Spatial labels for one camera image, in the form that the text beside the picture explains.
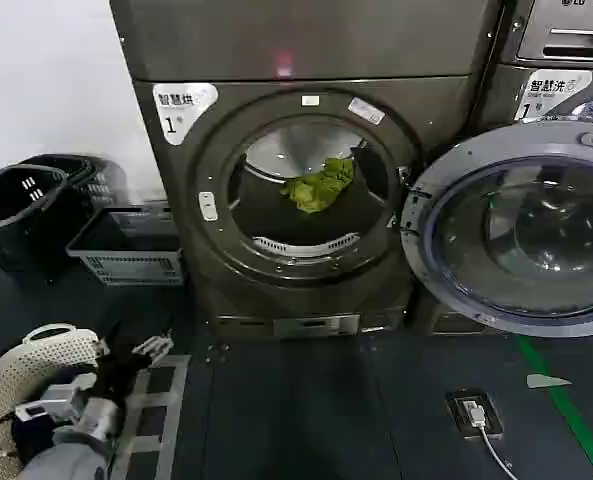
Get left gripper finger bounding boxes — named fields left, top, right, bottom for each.
left=129, top=332, right=175, bottom=369
left=91, top=322, right=123, bottom=359

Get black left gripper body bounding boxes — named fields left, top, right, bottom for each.
left=92, top=343, right=146, bottom=400

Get white floor tape markings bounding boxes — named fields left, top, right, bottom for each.
left=109, top=352, right=193, bottom=480

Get white perforated laundry basket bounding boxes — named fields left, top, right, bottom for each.
left=0, top=323, right=109, bottom=480

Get grey slatted plastic crate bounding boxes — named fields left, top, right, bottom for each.
left=65, top=203, right=185, bottom=288

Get black plastic basket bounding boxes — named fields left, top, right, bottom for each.
left=0, top=164, right=73, bottom=275
left=18, top=153, right=128, bottom=214

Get green cloth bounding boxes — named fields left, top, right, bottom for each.
left=279, top=157, right=358, bottom=216

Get floor socket box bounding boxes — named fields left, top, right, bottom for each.
left=444, top=388, right=505, bottom=442

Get white plug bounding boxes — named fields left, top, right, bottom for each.
left=463, top=398, right=488, bottom=429

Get round glass dryer door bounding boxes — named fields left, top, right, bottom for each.
left=399, top=119, right=593, bottom=338

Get grey dryer with round opening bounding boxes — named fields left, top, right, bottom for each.
left=108, top=0, right=502, bottom=342

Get white tape scrap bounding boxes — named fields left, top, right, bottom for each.
left=525, top=373, right=574, bottom=391

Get green floor tape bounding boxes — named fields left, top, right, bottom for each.
left=515, top=335, right=593, bottom=480

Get grey washer with label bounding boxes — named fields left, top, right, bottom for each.
left=415, top=63, right=593, bottom=336

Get grey stacked machine with drawer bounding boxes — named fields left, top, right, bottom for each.
left=495, top=0, right=593, bottom=67

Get white power cable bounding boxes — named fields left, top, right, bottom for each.
left=475, top=422, right=521, bottom=480

